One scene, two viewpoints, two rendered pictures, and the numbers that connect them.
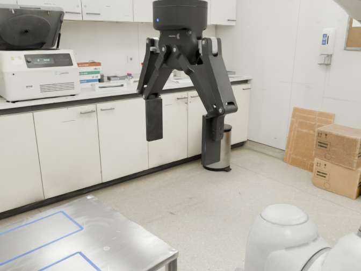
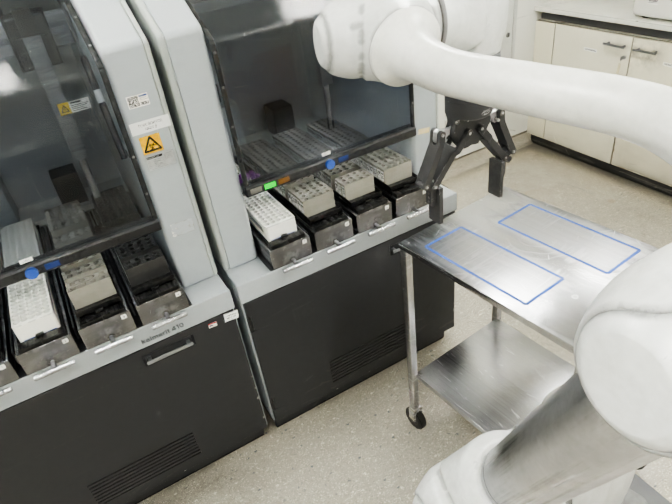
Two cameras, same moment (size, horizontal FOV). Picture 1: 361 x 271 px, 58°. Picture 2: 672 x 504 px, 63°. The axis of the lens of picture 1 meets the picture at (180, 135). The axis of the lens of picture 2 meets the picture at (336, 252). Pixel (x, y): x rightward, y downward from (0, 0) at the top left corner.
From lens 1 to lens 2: 1.03 m
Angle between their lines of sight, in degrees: 91
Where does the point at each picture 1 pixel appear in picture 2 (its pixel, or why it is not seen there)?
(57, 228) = (600, 255)
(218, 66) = (430, 152)
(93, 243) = (581, 286)
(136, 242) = not seen: hidden behind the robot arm
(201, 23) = (452, 115)
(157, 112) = (496, 172)
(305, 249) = not seen: hidden behind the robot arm
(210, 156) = (432, 214)
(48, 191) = not seen: outside the picture
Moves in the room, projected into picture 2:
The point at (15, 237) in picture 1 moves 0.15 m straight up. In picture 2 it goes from (575, 233) to (582, 185)
